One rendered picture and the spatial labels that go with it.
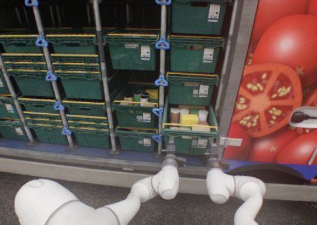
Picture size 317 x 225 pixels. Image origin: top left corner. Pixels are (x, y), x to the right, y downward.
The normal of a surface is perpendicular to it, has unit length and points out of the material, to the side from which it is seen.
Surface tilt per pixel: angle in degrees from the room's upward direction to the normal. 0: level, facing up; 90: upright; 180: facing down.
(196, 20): 96
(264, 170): 90
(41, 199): 6
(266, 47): 90
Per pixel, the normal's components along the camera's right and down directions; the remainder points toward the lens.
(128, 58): -0.11, 0.61
